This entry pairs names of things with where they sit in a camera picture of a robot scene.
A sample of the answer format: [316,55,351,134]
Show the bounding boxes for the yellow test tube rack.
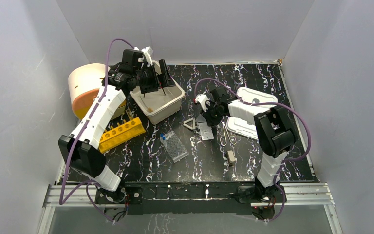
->
[99,117,146,153]

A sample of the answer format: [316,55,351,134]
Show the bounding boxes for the clear acrylic tube rack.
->
[160,131,188,163]

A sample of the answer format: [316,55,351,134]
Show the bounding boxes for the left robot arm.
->
[58,47,170,203]

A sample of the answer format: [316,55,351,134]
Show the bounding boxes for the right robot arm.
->
[194,87,298,202]

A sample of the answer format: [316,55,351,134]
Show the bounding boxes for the beige plastic bin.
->
[130,79,186,125]

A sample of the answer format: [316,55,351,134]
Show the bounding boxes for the white paper packet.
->
[198,122,214,141]

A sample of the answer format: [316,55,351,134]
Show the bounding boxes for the white clay triangle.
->
[183,118,196,131]

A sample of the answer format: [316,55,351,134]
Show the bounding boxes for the white bin lid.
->
[226,87,278,139]

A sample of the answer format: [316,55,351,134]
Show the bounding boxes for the cream and orange cylinder appliance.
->
[67,63,126,121]

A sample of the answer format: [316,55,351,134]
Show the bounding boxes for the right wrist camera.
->
[194,94,211,112]

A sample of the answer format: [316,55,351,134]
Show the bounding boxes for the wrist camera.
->
[141,46,153,67]
[194,94,211,112]

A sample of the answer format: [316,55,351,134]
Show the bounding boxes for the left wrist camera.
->
[141,46,153,67]

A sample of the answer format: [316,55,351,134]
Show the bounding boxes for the black mounting base rail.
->
[90,180,284,216]

